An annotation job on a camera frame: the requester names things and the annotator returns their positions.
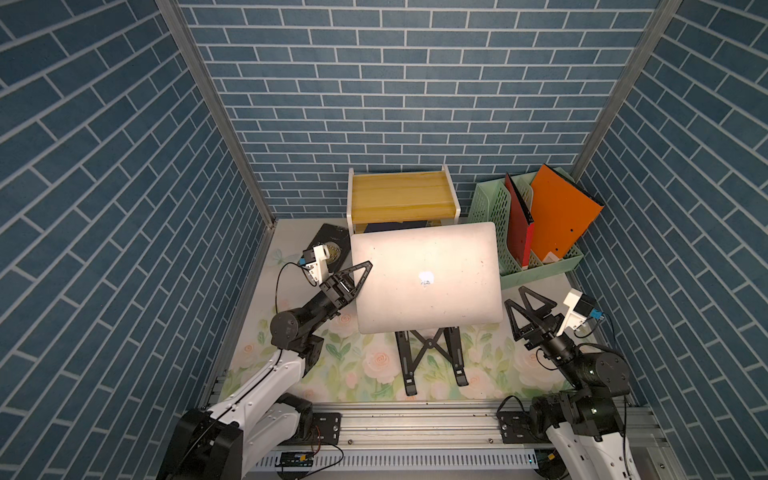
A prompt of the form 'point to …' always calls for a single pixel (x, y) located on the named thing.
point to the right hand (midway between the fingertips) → (518, 301)
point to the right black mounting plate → (517, 427)
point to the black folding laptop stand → (456, 355)
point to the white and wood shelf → (400, 197)
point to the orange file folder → (563, 212)
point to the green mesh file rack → (563, 172)
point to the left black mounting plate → (326, 430)
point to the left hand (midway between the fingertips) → (379, 277)
